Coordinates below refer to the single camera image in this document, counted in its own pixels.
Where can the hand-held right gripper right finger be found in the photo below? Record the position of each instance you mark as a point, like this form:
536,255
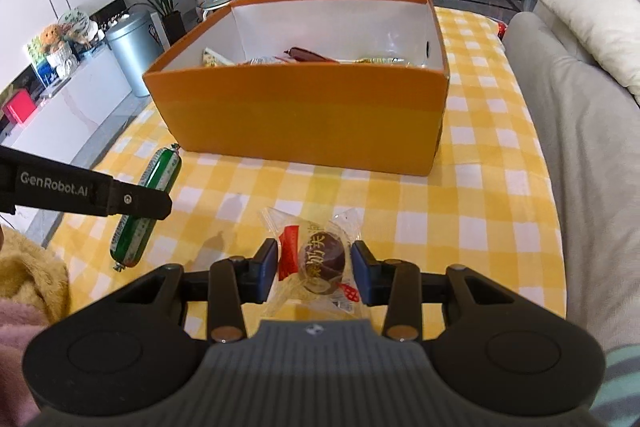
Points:
361,274

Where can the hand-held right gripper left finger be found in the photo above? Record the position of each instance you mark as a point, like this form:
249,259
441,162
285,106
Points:
267,268

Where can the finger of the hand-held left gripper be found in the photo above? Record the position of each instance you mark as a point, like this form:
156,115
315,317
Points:
145,204

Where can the green sausage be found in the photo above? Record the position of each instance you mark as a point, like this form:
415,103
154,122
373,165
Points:
164,167

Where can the clear brown cake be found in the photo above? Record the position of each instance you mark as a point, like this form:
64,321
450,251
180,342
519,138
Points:
320,262

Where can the orange cardboard box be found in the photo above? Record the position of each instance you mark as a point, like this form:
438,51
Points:
300,122

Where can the yellow fluffy blanket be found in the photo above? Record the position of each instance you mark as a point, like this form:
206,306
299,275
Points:
30,272

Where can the white media console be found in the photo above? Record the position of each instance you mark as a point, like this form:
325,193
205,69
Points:
85,107

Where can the red box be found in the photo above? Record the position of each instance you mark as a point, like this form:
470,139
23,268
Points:
20,107

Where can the yellow checked tablecloth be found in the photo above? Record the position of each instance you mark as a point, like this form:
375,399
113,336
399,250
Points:
450,232

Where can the white woven basket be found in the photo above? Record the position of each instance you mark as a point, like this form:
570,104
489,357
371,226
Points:
62,59

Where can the brown plush toy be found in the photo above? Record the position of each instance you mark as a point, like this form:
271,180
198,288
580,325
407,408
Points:
50,37

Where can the silver trash bin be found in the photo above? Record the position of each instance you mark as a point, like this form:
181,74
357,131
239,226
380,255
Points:
132,52

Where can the pale yellow snack packet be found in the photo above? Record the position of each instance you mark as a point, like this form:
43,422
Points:
215,58

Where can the round paper fan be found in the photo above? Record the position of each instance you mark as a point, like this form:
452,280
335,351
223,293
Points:
77,24

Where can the pink cloth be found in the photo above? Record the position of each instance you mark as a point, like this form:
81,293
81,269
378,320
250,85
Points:
17,357

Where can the green yellow snack packet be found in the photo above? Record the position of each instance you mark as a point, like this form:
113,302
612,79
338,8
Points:
377,61

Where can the white wheeled stool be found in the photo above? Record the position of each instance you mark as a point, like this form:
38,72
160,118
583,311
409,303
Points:
215,2

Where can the brown sausage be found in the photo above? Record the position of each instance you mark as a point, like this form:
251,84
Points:
310,54

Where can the grey sofa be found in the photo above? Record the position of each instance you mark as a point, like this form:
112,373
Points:
580,157

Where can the striped teal clothing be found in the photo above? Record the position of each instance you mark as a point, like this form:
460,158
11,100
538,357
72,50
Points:
622,382

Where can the small red item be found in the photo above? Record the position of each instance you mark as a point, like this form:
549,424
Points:
502,29

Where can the white pillow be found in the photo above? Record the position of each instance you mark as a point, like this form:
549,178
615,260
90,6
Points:
595,27

